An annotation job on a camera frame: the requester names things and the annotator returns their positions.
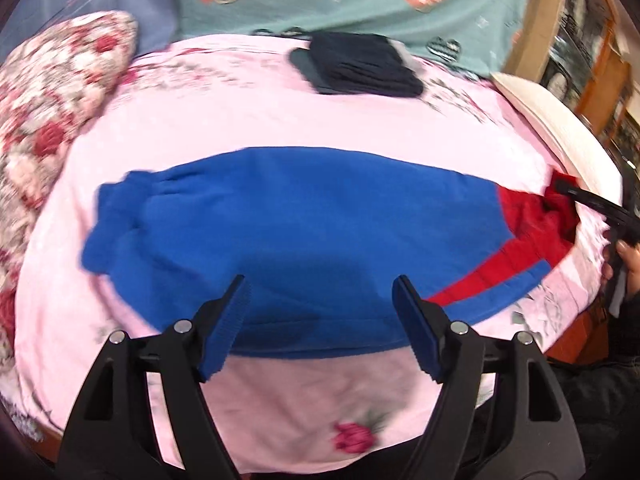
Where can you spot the white pillow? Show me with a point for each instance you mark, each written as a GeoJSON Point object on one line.
{"type": "Point", "coordinates": [560, 120]}

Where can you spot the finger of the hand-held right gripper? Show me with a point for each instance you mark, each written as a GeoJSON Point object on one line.
{"type": "Point", "coordinates": [590, 201]}

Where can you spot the blue and red sweater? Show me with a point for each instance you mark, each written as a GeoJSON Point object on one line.
{"type": "Point", "coordinates": [320, 240]}

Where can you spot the blue-grey striped pillow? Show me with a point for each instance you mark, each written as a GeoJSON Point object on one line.
{"type": "Point", "coordinates": [105, 5]}

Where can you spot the pink floral bed sheet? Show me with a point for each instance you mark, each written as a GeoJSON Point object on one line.
{"type": "Point", "coordinates": [310, 110]}

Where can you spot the wooden shelf unit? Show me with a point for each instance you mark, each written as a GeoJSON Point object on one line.
{"type": "Point", "coordinates": [575, 25]}

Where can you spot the red floral quilt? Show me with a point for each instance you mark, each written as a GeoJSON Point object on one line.
{"type": "Point", "coordinates": [45, 100]}

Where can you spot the dark folded garment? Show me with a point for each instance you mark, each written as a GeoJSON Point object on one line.
{"type": "Point", "coordinates": [357, 65]}

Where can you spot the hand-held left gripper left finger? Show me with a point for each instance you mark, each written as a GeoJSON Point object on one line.
{"type": "Point", "coordinates": [226, 330]}

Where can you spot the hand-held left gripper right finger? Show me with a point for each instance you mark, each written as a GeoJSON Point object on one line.
{"type": "Point", "coordinates": [417, 330]}

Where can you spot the person's dark clothing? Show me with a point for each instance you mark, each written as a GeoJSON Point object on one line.
{"type": "Point", "coordinates": [600, 400]}

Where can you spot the person's right hand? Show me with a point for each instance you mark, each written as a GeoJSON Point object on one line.
{"type": "Point", "coordinates": [628, 260]}

